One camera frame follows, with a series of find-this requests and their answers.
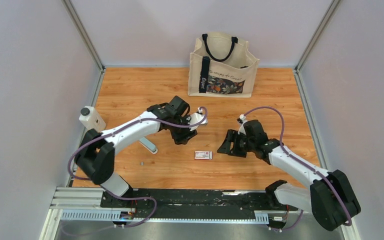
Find white bottle black cap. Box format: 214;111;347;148
78;106;106;134

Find light blue white tube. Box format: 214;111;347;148
139;137;158;154

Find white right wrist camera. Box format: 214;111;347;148
237;114;247;125

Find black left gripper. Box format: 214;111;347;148
170;114;198;146

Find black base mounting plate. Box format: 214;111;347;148
100;188;296;220

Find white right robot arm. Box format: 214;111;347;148
217;120;362;231

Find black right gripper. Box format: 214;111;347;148
216;129;255;158

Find beige canvas tote bag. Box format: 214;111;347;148
187;32;260;98

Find red white staple box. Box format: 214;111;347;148
194;151;213;160

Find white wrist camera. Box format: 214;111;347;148
237;114;247;125
187;107;208;131

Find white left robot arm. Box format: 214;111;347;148
69;95;208;208

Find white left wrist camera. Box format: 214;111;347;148
187;107;208;131

